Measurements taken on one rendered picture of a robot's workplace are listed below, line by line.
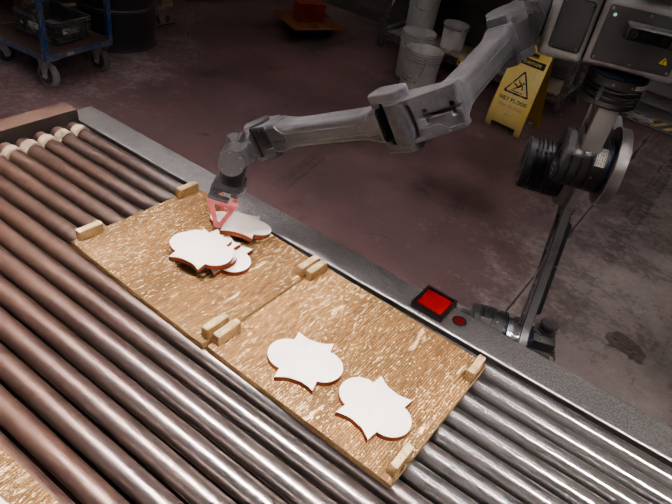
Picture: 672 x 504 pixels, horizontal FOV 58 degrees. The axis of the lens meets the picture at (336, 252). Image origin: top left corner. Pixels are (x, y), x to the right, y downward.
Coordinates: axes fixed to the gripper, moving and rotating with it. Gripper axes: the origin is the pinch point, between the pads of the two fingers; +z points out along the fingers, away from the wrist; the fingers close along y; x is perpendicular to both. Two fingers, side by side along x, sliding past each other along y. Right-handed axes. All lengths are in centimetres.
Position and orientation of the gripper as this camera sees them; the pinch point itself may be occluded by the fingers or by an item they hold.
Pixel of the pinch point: (221, 217)
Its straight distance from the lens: 140.5
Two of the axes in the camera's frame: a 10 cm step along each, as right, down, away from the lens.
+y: -0.4, 4.6, -8.9
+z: -3.0, 8.4, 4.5
